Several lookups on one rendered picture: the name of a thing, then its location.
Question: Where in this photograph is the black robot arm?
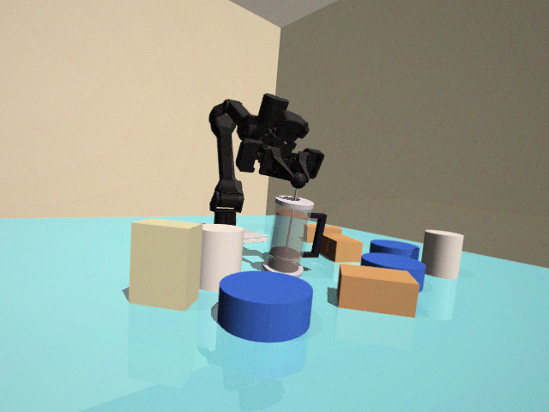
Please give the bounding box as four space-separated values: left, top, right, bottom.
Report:
209 93 310 226

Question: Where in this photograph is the brown rectangular block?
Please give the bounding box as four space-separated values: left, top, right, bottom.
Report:
336 264 420 318
320 233 363 263
305 224 342 243

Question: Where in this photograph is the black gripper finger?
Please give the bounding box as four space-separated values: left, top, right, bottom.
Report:
259 146 294 181
292 151 311 183

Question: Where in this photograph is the blue short cylinder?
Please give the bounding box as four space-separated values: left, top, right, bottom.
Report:
218 271 313 342
369 240 419 260
360 252 426 292

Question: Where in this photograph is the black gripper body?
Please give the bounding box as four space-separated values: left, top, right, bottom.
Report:
236 134 324 179

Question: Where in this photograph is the glass french press with black handle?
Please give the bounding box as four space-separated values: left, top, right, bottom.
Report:
262 173 327 277

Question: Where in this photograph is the tan rectangular block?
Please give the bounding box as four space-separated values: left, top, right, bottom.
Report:
129 219 202 312

